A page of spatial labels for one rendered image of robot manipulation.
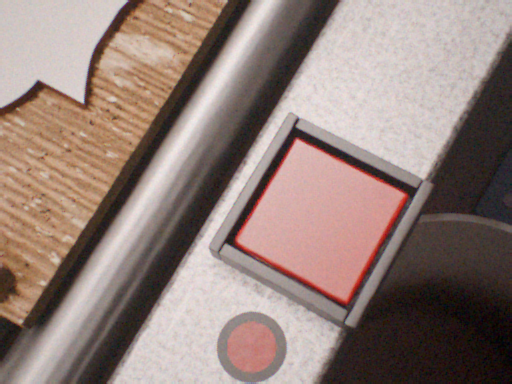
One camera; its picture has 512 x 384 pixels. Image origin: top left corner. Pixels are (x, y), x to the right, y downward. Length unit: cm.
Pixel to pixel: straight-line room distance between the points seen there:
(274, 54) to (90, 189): 12
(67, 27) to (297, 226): 14
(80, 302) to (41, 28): 13
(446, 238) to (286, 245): 66
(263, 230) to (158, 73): 9
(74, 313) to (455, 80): 21
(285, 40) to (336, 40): 3
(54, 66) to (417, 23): 18
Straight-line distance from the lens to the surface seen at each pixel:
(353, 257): 46
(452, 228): 108
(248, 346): 47
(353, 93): 50
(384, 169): 47
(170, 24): 50
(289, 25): 52
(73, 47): 49
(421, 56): 51
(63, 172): 48
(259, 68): 51
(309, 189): 47
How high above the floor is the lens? 138
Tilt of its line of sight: 71 degrees down
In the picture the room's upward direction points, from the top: 12 degrees counter-clockwise
